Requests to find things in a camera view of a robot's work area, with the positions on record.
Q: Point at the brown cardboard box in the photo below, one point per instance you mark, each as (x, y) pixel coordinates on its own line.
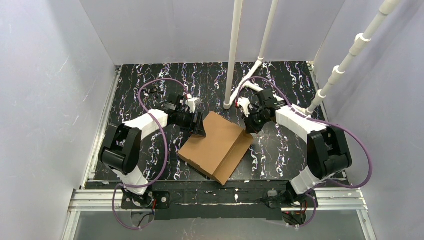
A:
(219, 153)

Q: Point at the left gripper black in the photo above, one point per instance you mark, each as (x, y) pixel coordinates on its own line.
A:
(193, 122)

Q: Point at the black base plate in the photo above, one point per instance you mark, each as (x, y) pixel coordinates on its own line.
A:
(207, 199)

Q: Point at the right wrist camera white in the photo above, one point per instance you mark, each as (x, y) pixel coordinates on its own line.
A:
(243, 104)

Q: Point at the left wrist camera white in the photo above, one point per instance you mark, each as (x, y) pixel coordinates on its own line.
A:
(193, 103)

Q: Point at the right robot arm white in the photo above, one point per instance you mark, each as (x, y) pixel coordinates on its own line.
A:
(327, 149)

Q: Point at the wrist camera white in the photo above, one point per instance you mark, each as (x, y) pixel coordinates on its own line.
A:
(243, 104)
(193, 103)

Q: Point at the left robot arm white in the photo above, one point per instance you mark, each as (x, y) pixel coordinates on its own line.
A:
(120, 148)

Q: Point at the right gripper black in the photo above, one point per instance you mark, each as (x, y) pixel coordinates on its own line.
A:
(253, 120)

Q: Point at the small black clip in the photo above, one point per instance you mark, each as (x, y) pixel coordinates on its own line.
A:
(155, 92)

